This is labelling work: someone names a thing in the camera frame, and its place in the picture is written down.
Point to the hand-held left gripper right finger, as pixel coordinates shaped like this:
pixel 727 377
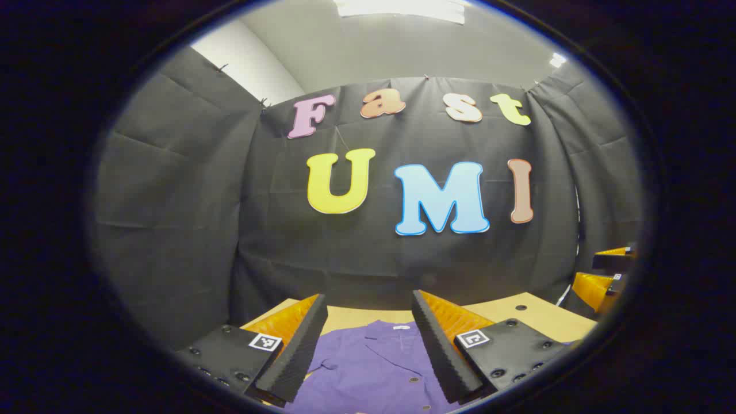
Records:
pixel 440 356

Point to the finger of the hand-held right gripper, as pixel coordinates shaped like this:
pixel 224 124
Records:
pixel 613 262
pixel 592 290

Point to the purple button shirt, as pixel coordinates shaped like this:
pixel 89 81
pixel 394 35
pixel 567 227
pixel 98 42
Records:
pixel 374 374

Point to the large white ceiling light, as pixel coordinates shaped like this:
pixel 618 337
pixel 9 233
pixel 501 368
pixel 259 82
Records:
pixel 402 8

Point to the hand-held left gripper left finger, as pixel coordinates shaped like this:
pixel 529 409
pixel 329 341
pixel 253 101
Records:
pixel 293 356

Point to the black backdrop cloth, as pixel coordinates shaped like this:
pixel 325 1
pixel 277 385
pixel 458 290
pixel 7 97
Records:
pixel 345 253

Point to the small white ceiling light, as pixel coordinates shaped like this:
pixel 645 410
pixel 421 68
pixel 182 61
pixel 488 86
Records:
pixel 557 60

